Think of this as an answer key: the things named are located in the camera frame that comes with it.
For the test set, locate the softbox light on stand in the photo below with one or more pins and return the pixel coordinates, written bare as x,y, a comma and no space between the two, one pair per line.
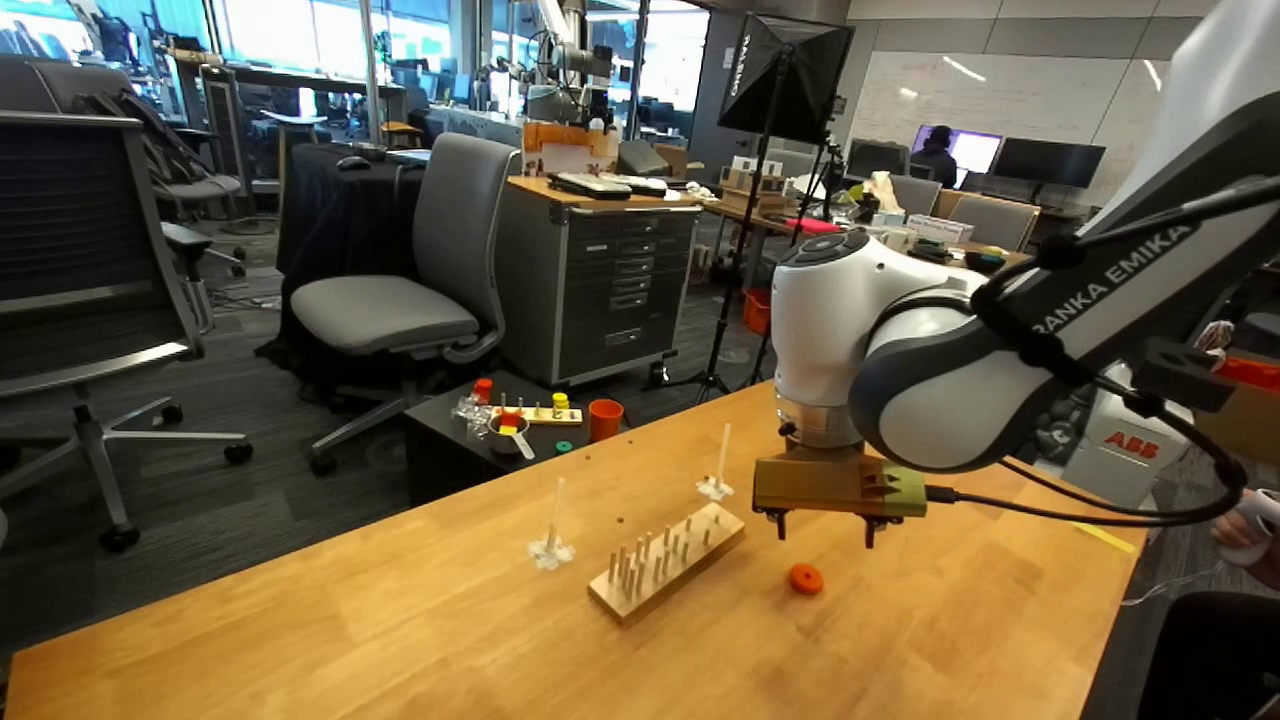
785,80

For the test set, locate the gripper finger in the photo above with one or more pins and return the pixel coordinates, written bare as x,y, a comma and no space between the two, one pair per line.
781,524
871,531

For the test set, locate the row of dark office chairs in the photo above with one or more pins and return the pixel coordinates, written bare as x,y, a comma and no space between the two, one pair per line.
170,160

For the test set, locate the black keyboard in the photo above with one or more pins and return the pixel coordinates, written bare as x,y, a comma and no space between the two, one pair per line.
590,185

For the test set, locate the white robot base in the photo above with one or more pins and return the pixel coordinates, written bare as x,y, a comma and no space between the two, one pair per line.
1125,450

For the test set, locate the person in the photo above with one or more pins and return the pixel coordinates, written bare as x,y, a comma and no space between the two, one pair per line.
936,160

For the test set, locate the computer mouse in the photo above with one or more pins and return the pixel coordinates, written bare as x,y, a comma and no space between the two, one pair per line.
353,163

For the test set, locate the yellow tape strip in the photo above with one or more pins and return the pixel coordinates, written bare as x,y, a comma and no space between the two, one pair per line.
1104,537

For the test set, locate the hand controller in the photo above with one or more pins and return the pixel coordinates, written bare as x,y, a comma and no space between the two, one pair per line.
1262,512

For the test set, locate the orange cup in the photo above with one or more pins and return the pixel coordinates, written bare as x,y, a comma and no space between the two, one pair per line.
605,421

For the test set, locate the low black table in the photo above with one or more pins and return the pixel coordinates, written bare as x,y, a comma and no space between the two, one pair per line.
445,450

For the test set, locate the orange and white box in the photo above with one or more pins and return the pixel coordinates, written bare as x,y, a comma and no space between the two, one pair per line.
570,148

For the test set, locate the red bin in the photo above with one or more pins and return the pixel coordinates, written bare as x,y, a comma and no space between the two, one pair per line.
757,312

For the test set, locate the lit purple screen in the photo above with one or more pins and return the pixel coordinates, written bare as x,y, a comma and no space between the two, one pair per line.
980,150

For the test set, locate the wooden stacking toy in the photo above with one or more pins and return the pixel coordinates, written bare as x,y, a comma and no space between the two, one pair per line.
540,416

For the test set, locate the clear plastic piece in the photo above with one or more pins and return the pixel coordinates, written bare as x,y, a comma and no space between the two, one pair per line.
470,415

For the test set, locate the red bottle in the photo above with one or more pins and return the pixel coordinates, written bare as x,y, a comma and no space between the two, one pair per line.
482,391

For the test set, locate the wooden peg board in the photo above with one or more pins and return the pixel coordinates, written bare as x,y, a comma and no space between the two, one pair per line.
668,570

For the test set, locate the metal measuring cup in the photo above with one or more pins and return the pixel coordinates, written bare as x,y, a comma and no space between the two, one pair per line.
509,434

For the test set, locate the person's hand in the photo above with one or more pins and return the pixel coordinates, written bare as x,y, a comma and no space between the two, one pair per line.
1245,535

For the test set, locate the black monitor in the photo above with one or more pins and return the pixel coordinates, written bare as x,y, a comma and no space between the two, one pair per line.
1047,162

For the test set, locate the black mesh office chair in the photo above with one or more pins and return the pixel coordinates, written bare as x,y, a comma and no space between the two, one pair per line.
75,250

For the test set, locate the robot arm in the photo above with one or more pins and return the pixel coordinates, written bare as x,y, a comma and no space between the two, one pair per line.
900,310

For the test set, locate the clear stand with rod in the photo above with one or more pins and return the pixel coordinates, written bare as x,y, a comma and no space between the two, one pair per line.
551,551
716,488

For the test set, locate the grey background robot arm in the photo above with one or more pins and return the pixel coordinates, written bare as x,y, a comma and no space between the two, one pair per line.
560,70

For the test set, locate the grey office chair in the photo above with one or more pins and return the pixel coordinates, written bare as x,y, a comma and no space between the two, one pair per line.
385,312

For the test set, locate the grey tool cabinet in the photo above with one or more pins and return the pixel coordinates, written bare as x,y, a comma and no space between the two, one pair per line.
610,290

